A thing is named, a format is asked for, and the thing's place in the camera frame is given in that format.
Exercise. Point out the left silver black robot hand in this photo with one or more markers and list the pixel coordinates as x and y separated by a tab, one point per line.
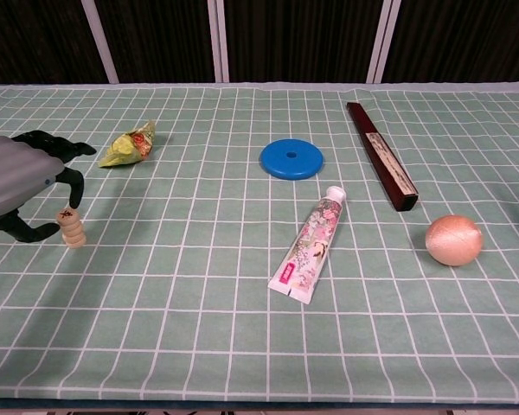
13	173

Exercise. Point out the white partition post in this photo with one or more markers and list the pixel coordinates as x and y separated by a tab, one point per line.
219	41
381	41
99	41

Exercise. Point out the dark brown partition panel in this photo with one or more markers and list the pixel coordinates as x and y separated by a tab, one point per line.
155	39
467	39
34	39
303	39

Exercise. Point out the crumpled yellow snack wrapper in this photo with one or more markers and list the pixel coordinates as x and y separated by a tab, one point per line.
125	149

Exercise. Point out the dark red long box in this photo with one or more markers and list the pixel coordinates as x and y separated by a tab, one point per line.
369	134

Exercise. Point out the floral print cream tube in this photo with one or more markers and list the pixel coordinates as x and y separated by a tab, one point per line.
311	242

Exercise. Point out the green checked tablecloth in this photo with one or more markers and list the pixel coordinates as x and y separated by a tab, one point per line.
199	346

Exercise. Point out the blue plastic disc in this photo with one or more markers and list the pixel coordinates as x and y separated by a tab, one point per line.
277	162

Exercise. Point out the peach silky ball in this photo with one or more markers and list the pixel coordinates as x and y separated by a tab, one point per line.
454	240

